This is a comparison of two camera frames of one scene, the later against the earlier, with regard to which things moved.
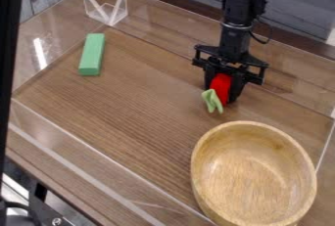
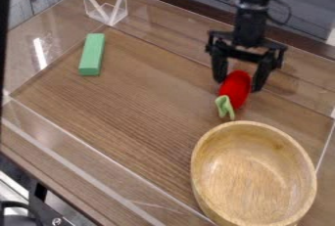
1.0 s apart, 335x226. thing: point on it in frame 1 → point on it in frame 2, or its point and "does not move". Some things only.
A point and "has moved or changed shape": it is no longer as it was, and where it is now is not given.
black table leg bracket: [41, 208] does not move
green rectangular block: [92, 55] does not move
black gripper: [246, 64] → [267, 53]
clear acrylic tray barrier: [105, 97] does not move
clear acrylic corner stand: [106, 13] does not move
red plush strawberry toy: [220, 83] has moved or changed shape
